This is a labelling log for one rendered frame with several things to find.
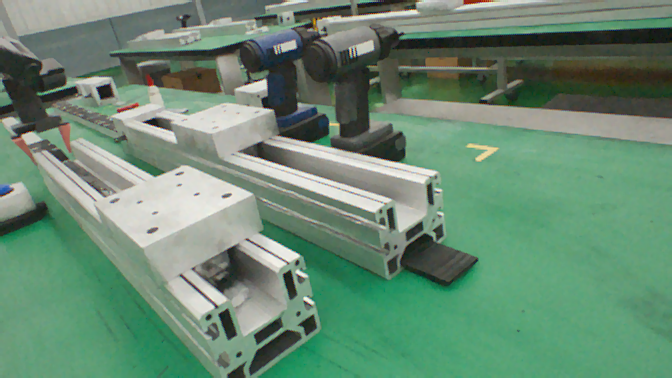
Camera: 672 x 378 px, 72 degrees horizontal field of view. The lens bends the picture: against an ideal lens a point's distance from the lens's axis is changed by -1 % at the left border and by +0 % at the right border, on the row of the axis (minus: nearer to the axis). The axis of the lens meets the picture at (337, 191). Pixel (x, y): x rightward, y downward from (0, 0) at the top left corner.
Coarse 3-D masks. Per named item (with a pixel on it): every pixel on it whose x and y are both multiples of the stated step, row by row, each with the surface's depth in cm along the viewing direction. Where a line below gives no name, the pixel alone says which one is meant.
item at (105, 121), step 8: (56, 104) 189; (64, 104) 185; (72, 112) 163; (80, 112) 160; (88, 112) 157; (96, 112) 154; (96, 120) 141; (104, 120) 139; (112, 120) 136; (112, 128) 126
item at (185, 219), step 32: (128, 192) 51; (160, 192) 49; (192, 192) 47; (224, 192) 46; (128, 224) 43; (160, 224) 42; (192, 224) 41; (224, 224) 43; (256, 224) 45; (160, 256) 39; (192, 256) 41; (224, 256) 45
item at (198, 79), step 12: (432, 60) 447; (444, 60) 436; (456, 60) 426; (468, 60) 435; (492, 60) 459; (180, 72) 490; (192, 72) 477; (204, 72) 461; (432, 72) 453; (168, 84) 481; (180, 84) 453; (192, 84) 456; (204, 84) 464; (216, 84) 472
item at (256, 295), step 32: (96, 160) 82; (64, 192) 75; (96, 192) 65; (96, 224) 61; (128, 256) 51; (256, 256) 42; (288, 256) 40; (160, 288) 42; (192, 288) 39; (224, 288) 43; (256, 288) 44; (288, 288) 42; (192, 320) 38; (224, 320) 39; (256, 320) 40; (288, 320) 41; (192, 352) 44; (224, 352) 38; (256, 352) 42; (288, 352) 42
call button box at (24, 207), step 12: (12, 192) 81; (24, 192) 81; (0, 204) 79; (12, 204) 80; (24, 204) 81; (36, 204) 85; (0, 216) 79; (12, 216) 80; (24, 216) 81; (36, 216) 83; (0, 228) 79; (12, 228) 81
